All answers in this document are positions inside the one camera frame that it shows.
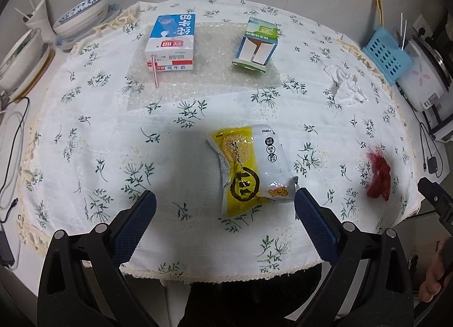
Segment red crumpled wrapper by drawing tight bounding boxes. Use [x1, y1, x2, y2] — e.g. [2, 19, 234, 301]
[366, 143, 392, 202]

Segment pair of white sticks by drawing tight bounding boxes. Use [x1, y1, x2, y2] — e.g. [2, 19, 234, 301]
[399, 12, 408, 49]

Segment white tissue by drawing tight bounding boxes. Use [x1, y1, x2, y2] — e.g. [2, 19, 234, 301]
[323, 64, 367, 105]

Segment white and black box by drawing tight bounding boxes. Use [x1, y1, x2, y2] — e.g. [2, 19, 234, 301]
[422, 100, 453, 142]

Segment blue floral bowl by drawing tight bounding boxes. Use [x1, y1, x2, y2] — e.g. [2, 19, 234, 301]
[53, 0, 110, 38]

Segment white bowl with dark rim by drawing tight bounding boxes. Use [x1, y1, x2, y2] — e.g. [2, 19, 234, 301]
[0, 28, 49, 82]

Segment wall socket with plug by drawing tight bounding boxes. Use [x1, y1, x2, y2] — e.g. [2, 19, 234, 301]
[412, 15, 434, 36]

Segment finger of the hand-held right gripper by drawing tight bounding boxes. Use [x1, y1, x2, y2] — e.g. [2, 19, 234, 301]
[417, 177, 447, 212]

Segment round wooden coaster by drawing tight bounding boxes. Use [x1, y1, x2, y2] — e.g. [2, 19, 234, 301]
[8, 48, 56, 102]

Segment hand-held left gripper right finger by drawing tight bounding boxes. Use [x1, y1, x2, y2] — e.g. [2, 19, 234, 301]
[294, 187, 414, 327]

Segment white utensil holder cup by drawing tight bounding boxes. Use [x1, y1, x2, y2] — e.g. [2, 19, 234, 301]
[23, 0, 57, 45]

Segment white rice cooker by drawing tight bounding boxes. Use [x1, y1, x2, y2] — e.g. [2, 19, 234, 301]
[396, 35, 453, 112]

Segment blue plastic basket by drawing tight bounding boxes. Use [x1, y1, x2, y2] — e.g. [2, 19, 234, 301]
[361, 26, 415, 86]

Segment person's right hand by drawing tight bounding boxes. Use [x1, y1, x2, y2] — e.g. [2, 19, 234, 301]
[419, 240, 453, 304]

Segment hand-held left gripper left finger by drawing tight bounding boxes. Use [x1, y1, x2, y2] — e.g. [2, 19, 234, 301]
[37, 190, 158, 327]

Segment white floral tablecloth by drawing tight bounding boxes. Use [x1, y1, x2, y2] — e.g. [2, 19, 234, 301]
[17, 0, 424, 284]

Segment wooden chopsticks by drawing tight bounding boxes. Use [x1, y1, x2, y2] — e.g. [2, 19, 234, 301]
[373, 0, 385, 27]

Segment pink drinking straw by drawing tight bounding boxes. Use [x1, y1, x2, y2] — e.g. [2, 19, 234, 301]
[150, 54, 160, 89]

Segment thin black cable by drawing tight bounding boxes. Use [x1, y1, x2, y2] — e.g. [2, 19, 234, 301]
[419, 121, 441, 172]

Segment yellow snack packet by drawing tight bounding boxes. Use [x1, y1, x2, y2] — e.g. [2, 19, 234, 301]
[207, 123, 298, 218]

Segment green milk carton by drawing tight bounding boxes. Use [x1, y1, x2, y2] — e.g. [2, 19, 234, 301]
[231, 16, 279, 75]

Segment clear bubble wrap sheet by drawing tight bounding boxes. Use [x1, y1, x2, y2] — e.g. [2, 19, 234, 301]
[125, 21, 280, 112]

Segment blue milk carton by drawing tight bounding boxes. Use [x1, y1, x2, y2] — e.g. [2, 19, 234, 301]
[144, 12, 196, 72]

